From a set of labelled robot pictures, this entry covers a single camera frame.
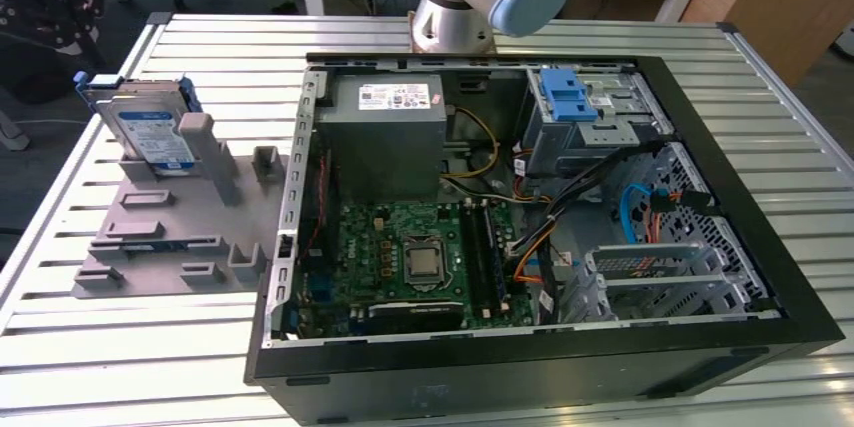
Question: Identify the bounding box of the grey parts rack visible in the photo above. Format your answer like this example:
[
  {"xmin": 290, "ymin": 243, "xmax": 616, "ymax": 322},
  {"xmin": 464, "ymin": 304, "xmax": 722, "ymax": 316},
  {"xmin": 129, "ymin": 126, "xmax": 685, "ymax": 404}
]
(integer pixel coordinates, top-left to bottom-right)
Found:
[{"xmin": 70, "ymin": 113, "xmax": 293, "ymax": 301}]

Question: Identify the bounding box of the black PC case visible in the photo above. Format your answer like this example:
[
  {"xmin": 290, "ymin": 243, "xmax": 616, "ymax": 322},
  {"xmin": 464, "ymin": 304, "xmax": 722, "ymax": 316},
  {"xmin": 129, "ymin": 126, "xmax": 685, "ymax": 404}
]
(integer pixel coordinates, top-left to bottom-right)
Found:
[{"xmin": 243, "ymin": 50, "xmax": 847, "ymax": 426}]

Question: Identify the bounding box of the grey table foot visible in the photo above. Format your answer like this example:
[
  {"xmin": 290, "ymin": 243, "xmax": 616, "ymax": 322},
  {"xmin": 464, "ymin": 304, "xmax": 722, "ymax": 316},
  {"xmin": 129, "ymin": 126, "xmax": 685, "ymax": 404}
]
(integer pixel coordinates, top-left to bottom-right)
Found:
[{"xmin": 0, "ymin": 111, "xmax": 33, "ymax": 151}]

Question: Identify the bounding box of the blue plastic drive latch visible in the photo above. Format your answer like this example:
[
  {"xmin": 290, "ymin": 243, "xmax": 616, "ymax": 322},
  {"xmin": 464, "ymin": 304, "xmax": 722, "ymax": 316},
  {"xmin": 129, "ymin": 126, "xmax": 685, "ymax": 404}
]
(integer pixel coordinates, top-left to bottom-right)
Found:
[{"xmin": 541, "ymin": 68, "xmax": 598, "ymax": 123}]

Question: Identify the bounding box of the blue data wire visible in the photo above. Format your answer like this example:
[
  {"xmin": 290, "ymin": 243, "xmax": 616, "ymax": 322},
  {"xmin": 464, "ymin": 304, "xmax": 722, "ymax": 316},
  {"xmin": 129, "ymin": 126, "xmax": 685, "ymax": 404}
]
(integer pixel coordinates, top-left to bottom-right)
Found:
[{"xmin": 618, "ymin": 184, "xmax": 669, "ymax": 248}]

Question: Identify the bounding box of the black office chair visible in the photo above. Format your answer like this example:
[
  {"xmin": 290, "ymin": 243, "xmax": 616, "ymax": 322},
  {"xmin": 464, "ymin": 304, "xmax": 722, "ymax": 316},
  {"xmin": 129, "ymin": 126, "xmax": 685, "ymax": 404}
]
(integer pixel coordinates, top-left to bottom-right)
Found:
[{"xmin": 0, "ymin": 29, "xmax": 113, "ymax": 106}]

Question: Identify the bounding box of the orange wire bundle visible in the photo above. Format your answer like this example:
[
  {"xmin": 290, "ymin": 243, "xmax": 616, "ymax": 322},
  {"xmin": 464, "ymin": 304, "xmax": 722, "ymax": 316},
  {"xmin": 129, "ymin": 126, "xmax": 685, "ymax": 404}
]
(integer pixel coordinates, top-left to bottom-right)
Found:
[{"xmin": 510, "ymin": 239, "xmax": 560, "ymax": 293}]

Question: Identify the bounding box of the RAM stick in slot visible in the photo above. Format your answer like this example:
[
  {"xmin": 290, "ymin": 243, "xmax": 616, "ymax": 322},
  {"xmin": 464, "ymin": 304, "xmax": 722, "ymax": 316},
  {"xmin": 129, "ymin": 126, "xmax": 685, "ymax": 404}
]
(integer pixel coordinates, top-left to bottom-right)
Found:
[{"xmin": 480, "ymin": 202, "xmax": 513, "ymax": 312}]

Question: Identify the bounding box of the hard disk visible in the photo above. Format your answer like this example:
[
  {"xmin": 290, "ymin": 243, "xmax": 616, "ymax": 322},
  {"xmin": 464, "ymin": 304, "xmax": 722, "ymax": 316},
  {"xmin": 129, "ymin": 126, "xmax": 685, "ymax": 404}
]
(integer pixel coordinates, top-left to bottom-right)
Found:
[{"xmin": 71, "ymin": 71, "xmax": 206, "ymax": 178}]

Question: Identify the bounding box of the orange black power wire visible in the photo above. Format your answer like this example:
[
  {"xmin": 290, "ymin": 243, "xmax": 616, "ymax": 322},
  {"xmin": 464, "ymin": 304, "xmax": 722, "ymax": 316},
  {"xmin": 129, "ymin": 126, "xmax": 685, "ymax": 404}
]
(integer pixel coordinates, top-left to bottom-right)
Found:
[{"xmin": 640, "ymin": 189, "xmax": 721, "ymax": 251}]

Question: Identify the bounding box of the RAM stick on rack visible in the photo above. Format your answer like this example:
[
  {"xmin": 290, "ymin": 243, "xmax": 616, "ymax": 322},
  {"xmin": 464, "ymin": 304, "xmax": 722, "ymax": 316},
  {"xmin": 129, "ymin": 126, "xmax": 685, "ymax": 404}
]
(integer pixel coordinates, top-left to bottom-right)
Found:
[{"xmin": 119, "ymin": 241, "xmax": 186, "ymax": 252}]

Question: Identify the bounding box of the metal optical drive cage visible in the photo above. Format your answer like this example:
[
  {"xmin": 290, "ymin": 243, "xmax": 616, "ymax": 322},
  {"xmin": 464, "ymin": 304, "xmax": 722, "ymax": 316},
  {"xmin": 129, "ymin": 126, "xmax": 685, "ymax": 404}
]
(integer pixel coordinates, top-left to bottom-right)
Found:
[{"xmin": 522, "ymin": 66, "xmax": 676, "ymax": 178}]

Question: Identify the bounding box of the yellow wire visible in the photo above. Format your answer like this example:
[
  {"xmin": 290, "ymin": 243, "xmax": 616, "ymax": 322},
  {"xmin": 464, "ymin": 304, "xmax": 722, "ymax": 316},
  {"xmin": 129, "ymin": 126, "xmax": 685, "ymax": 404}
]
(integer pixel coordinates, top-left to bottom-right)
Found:
[{"xmin": 440, "ymin": 106, "xmax": 502, "ymax": 181}]

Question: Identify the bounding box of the green motherboard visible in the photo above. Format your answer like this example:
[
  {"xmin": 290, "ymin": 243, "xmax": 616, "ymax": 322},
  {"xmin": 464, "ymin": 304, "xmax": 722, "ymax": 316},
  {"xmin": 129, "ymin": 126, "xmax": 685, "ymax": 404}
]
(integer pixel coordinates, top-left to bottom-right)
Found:
[{"xmin": 299, "ymin": 199, "xmax": 536, "ymax": 336}]

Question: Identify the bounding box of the black cable bundle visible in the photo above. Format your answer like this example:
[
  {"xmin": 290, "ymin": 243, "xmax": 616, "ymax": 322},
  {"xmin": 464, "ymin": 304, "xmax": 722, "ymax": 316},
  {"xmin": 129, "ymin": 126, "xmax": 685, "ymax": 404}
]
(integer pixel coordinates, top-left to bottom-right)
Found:
[{"xmin": 526, "ymin": 142, "xmax": 669, "ymax": 268}]

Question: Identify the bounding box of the silver CPU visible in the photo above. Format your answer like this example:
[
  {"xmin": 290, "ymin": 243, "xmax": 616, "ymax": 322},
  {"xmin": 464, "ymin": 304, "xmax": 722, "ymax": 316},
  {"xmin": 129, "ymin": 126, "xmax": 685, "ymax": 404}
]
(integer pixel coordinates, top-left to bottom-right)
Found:
[{"xmin": 404, "ymin": 246, "xmax": 446, "ymax": 284}]

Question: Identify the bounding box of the grey power supply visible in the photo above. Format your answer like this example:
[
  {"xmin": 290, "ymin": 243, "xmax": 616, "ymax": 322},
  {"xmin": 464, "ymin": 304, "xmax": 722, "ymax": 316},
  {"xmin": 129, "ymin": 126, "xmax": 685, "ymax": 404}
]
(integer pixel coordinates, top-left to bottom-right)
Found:
[{"xmin": 314, "ymin": 72, "xmax": 448, "ymax": 204}]

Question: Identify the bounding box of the black graphics card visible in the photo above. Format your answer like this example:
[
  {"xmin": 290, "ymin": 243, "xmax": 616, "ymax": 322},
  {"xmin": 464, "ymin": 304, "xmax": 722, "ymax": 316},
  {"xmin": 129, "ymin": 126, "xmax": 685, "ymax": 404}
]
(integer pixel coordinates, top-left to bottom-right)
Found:
[{"xmin": 350, "ymin": 299, "xmax": 468, "ymax": 334}]

